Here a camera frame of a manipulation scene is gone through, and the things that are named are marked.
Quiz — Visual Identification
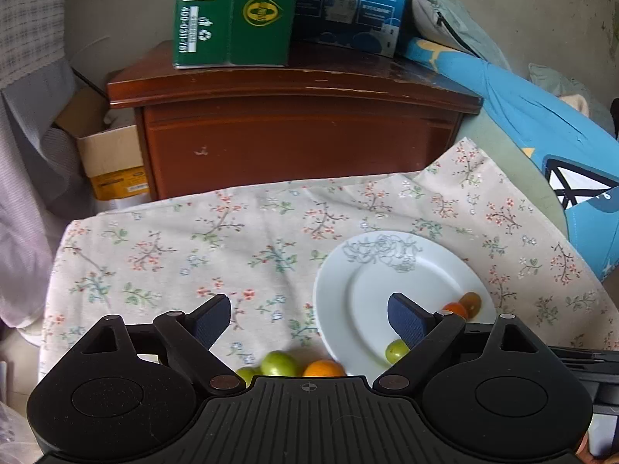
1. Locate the yellow box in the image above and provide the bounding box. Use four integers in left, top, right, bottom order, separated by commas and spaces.
89, 167, 150, 202

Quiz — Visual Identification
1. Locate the white plate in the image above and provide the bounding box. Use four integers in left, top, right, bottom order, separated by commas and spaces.
313, 231, 498, 380

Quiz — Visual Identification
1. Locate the green jujube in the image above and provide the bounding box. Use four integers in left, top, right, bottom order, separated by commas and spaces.
235, 366, 263, 388
261, 350, 299, 378
385, 339, 411, 365

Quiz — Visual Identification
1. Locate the orange mandarin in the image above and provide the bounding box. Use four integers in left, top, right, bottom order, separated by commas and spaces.
302, 358, 347, 379

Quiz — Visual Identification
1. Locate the person's right hand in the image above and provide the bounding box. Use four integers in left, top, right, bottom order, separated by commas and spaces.
575, 432, 611, 462

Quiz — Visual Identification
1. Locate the pale grey pillow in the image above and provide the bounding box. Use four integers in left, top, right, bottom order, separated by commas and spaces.
527, 62, 616, 131

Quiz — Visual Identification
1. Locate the green carton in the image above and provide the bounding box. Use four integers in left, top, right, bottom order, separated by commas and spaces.
173, 0, 301, 69

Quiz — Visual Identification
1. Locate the grey zip bag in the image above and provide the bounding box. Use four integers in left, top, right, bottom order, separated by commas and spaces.
411, 0, 512, 71

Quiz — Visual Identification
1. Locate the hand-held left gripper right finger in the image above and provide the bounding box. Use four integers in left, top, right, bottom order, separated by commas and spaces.
372, 293, 550, 392

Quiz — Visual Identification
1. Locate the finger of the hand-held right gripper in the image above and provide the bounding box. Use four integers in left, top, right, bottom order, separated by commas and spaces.
548, 345, 619, 367

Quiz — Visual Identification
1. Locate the blue carton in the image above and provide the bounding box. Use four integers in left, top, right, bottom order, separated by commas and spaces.
290, 0, 415, 57

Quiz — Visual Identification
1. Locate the cardboard box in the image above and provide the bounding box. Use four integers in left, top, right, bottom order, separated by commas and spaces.
52, 70, 146, 189

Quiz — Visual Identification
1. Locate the clear plastic bag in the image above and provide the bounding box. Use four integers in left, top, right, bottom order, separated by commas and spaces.
0, 358, 46, 464

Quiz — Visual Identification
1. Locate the green cushion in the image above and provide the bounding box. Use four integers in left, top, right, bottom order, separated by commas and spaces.
476, 106, 569, 233

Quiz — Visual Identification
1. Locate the brown fruit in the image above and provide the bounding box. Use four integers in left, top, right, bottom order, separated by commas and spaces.
458, 291, 482, 315

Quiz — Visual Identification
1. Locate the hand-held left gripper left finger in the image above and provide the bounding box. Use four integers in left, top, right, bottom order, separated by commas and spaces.
80, 293, 245, 394

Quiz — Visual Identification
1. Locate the floral tablecloth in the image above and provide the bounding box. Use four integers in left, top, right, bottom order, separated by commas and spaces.
39, 136, 619, 390

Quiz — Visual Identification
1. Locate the lilac striped cloth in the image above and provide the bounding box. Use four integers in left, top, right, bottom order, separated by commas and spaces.
0, 55, 97, 329

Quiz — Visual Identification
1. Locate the blue printed blanket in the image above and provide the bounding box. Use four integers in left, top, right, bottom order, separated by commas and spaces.
404, 36, 619, 282

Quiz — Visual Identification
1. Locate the checkered cloth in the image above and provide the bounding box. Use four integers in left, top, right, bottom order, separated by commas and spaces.
0, 0, 68, 95

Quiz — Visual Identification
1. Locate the wooden nightstand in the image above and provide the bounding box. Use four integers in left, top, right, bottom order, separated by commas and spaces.
106, 39, 485, 202

